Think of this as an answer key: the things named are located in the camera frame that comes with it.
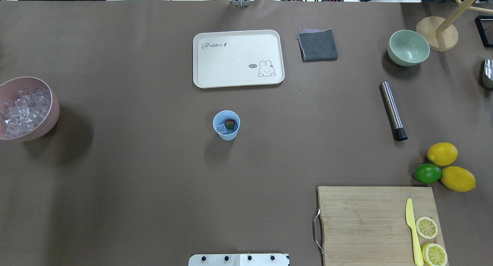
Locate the red strawberry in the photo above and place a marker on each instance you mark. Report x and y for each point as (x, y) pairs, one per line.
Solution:
(230, 124)

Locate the light blue plastic cup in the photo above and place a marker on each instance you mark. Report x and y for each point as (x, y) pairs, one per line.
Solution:
(220, 119)

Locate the ice cubes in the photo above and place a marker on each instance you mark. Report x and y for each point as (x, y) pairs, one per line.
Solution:
(221, 129)

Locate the steel muddler black tip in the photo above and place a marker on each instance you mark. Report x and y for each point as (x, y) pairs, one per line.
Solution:
(398, 130)

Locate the pink bowl of ice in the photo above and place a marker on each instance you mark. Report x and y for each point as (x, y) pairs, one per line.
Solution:
(29, 109)

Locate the cream rabbit tray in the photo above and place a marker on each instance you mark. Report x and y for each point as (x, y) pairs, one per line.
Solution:
(237, 58)

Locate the grey folded cloth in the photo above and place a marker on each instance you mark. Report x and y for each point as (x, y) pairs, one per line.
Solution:
(317, 45)

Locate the wooden cutting board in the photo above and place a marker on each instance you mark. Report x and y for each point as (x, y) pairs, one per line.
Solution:
(366, 225)

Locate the mint green bowl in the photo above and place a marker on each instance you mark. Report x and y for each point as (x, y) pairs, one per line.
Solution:
(407, 48)

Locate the green lime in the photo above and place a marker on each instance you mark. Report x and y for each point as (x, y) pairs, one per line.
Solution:
(427, 173)

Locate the yellow lemon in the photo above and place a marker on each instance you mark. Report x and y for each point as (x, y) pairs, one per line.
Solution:
(442, 154)
(458, 179)

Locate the lemon slice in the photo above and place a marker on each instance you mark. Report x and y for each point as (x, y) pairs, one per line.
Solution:
(434, 254)
(426, 227)

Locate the wooden mug tree stand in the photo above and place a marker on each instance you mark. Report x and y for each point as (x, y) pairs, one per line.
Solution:
(440, 33)

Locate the yellow plastic knife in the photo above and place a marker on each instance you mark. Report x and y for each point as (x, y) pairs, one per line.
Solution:
(409, 218)

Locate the black glass tray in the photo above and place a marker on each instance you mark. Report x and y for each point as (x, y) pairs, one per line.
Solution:
(484, 26)

